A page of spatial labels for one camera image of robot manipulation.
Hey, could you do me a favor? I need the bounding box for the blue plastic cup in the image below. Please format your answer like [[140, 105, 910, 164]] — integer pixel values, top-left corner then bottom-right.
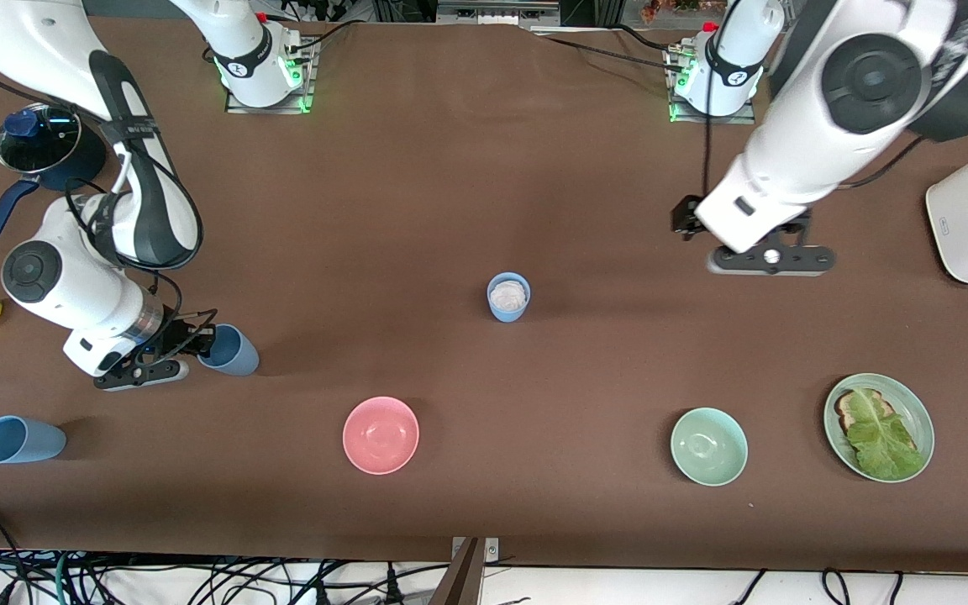
[[487, 271, 532, 324], [0, 415, 67, 465], [197, 324, 260, 376]]

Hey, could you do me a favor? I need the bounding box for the toast slice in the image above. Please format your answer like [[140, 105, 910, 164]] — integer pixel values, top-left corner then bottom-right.
[[835, 388, 922, 459]]

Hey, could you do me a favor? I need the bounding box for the pink bowl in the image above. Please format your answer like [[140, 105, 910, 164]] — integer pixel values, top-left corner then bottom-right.
[[342, 396, 420, 476]]

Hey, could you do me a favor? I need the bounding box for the dried flower bunch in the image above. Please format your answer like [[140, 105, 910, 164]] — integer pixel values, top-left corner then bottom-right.
[[642, 0, 716, 22]]

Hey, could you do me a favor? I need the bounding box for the light green plate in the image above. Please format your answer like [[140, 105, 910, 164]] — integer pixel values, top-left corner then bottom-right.
[[823, 372, 935, 484]]

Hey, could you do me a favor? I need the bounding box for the green lettuce leaf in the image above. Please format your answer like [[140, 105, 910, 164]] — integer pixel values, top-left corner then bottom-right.
[[845, 391, 926, 481]]

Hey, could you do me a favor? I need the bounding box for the light green bowl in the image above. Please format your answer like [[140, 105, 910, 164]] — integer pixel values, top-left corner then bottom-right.
[[670, 407, 749, 487]]

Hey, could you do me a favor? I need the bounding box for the glass pot lid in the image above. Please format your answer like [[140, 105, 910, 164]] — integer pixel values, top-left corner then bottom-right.
[[0, 103, 82, 173]]

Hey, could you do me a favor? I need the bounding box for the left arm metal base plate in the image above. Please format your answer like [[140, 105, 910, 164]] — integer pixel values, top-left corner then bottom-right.
[[665, 42, 757, 125]]

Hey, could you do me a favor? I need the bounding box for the black table cable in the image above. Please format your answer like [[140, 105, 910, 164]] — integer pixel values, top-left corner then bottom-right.
[[610, 24, 688, 55], [530, 32, 680, 73], [287, 20, 360, 50]]

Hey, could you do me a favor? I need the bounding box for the dark blue handled pot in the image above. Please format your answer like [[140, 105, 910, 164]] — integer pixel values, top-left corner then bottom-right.
[[0, 124, 108, 250]]

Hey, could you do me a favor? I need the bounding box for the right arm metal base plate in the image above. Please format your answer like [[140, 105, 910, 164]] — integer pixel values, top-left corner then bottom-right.
[[226, 34, 315, 115]]

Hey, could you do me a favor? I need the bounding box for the grey metal frame beam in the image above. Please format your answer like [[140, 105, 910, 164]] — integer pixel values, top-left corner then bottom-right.
[[438, 0, 560, 26]]

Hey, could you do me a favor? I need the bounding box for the dark camera mount pole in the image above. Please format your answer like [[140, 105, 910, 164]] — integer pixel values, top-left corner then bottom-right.
[[429, 538, 485, 605]]

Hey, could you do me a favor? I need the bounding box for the small metal table bracket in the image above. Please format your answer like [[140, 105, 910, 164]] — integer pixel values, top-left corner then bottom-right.
[[450, 538, 500, 563]]

